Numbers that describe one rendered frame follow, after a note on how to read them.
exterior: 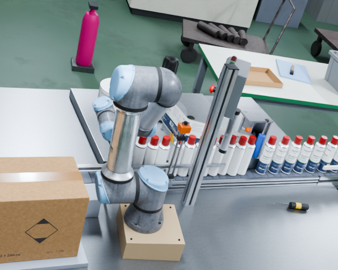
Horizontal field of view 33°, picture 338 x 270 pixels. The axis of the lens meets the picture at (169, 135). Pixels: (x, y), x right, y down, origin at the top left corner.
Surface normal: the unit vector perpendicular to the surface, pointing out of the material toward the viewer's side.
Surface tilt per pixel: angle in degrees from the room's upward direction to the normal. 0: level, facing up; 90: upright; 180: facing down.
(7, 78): 0
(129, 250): 90
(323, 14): 90
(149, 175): 5
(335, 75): 95
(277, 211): 0
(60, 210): 90
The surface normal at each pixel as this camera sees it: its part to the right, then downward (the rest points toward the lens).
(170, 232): 0.20, -0.82
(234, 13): 0.18, 0.54
